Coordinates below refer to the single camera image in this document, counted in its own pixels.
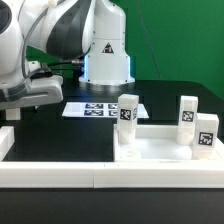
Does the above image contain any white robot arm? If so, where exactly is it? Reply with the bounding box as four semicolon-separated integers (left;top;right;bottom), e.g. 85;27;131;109
0;0;135;110

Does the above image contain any white marker base sheet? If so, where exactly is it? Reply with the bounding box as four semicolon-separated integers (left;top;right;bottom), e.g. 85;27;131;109
61;101;150;119

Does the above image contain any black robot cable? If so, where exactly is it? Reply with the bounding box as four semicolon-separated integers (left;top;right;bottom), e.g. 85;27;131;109
48;58;85;68

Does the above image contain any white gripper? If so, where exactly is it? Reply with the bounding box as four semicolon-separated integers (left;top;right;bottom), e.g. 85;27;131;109
0;62;63;110

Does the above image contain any white U-shaped obstacle fence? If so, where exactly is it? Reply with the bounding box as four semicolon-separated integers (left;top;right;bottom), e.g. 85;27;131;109
0;128;224;188

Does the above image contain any white square tabletop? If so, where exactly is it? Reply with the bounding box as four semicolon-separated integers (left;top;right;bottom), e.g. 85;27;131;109
112;124;224;164

